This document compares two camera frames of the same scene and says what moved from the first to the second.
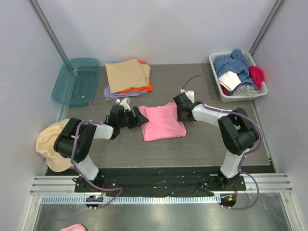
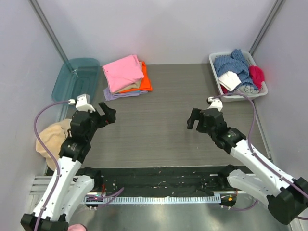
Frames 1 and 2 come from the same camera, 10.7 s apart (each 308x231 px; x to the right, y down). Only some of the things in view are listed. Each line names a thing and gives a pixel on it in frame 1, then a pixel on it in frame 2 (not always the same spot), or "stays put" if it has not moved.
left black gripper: (132, 118) → (100, 118)
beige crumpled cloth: (45, 146) stays put
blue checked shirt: (237, 62) stays put
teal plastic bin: (77, 82) stays put
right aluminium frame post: (277, 5) stays put
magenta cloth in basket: (257, 75) stays put
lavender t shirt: (109, 96) stays put
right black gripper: (179, 106) → (200, 121)
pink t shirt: (162, 122) → (121, 74)
